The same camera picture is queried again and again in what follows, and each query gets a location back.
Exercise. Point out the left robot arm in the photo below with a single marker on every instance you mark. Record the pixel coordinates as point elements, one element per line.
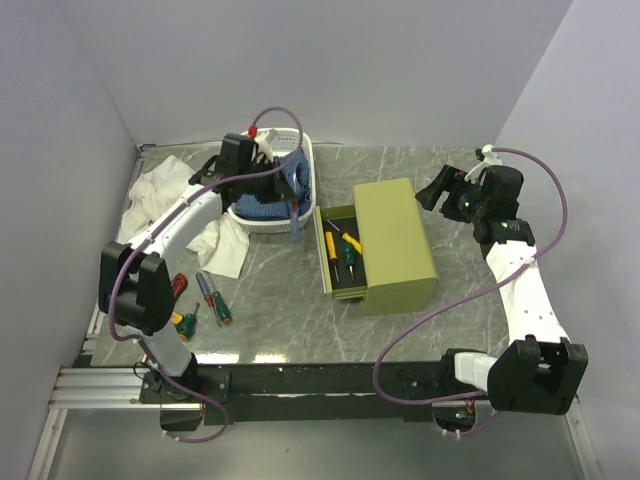
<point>135,286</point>

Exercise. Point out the blue checkered cloth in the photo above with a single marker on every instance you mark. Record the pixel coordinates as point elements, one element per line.
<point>249,208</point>

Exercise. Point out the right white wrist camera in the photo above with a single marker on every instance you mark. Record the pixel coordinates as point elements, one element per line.
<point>486,158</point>

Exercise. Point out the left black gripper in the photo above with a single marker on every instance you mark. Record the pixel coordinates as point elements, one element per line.
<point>281,190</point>

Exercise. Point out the blue red handled screwdriver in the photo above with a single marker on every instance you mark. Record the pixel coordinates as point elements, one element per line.
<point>294,218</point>

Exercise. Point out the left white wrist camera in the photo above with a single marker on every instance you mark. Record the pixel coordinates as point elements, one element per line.
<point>263,139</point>

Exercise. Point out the aluminium frame rail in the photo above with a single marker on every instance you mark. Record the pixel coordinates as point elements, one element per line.
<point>142,385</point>

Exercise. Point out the yellow precision screwdriver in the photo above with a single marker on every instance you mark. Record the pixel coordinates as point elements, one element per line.
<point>347,237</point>

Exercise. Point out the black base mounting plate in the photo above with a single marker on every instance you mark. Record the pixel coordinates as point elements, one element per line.
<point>291,392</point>

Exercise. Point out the white plastic perforated basket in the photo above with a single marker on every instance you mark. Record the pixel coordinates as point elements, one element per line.
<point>287,142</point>

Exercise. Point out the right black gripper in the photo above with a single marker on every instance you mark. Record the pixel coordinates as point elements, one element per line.
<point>452,180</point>

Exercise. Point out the white cloth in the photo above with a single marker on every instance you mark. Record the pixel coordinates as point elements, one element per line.
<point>221,247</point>

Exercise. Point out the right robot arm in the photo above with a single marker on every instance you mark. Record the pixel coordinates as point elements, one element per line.
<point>541,369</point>

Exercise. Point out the yellow short screwdriver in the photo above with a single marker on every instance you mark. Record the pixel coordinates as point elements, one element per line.
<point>332,253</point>

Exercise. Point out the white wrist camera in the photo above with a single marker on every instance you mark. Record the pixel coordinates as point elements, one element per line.
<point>263,139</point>
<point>486,158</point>

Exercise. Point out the orange handled pliers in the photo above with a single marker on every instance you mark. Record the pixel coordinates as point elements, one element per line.
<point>176,318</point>

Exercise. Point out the stubby green screwdriver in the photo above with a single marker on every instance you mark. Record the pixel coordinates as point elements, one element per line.
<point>186,329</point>

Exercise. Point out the olive green metal drawer box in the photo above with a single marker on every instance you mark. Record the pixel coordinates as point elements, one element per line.
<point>399,267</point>

